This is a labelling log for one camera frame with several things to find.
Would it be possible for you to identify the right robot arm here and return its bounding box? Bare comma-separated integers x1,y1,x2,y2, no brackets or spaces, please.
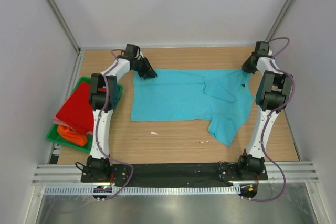
238,41,296,179

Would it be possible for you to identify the orange t shirt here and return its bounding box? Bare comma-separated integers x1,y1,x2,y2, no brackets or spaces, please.
57,125,88,147

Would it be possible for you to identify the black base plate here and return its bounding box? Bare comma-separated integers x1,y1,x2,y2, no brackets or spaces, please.
81,162,268,188

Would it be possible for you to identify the aluminium frame rail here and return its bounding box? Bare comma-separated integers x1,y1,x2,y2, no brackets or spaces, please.
31,163,85,186

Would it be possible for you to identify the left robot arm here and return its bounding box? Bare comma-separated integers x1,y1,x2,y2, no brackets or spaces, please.
81,44,158,183

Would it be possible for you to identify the red t shirt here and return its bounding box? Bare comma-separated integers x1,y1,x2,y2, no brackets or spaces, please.
54,82,94,134

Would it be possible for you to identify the turquoise t shirt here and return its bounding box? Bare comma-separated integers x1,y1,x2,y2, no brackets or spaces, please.
131,69,254,146

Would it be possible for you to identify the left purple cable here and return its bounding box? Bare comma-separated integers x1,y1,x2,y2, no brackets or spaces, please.
94,48,134,200

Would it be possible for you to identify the pink t shirt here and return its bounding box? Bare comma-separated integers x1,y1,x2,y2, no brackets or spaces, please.
52,115,68,126

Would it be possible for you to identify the green plastic bin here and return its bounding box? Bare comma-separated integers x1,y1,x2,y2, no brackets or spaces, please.
46,76,124,154

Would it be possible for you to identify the white slotted cable duct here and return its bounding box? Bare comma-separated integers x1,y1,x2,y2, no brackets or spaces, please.
44,184,240,196

